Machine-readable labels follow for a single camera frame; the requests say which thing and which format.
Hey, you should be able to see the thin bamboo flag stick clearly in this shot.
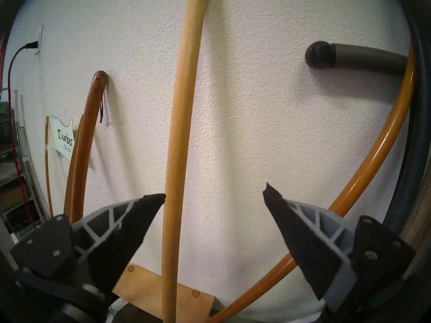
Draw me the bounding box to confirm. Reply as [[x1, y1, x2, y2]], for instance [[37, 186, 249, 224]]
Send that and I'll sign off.
[[44, 116, 54, 218]]

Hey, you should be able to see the green Dunbar Drive paper flag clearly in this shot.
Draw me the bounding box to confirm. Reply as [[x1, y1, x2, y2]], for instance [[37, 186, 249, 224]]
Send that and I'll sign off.
[[49, 115, 78, 162]]

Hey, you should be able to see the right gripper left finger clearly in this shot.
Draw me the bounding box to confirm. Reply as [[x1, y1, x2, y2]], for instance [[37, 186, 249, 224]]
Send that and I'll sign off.
[[71, 193, 166, 295]]

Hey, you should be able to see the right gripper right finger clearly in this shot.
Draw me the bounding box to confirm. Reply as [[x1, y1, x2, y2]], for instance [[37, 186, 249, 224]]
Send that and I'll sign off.
[[263, 183, 359, 312]]

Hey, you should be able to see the metal wire shelf rack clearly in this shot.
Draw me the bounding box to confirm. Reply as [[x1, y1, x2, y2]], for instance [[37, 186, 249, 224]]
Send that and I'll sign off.
[[0, 100, 44, 232]]

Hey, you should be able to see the plain light wooden dowel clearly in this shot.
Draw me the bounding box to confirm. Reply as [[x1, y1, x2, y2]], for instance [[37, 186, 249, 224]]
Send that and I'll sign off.
[[162, 0, 210, 323]]

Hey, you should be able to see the light wooden board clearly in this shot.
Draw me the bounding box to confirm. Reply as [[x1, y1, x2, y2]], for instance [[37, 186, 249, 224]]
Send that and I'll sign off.
[[113, 263, 216, 323]]

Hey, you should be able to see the dark brown handle green label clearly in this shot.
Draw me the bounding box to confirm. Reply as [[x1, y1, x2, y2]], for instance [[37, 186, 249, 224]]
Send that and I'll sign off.
[[63, 70, 109, 223]]

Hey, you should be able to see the thick weathered wooden handle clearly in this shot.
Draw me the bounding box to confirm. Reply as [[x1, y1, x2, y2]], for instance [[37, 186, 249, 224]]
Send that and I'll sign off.
[[401, 188, 431, 249]]

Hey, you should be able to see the long dark grey handle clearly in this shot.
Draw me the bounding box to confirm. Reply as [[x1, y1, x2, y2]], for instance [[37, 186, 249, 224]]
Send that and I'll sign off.
[[384, 0, 431, 235]]

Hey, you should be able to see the black and red power cord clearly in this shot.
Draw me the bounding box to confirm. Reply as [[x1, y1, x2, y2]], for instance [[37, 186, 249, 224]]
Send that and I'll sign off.
[[7, 41, 39, 227]]

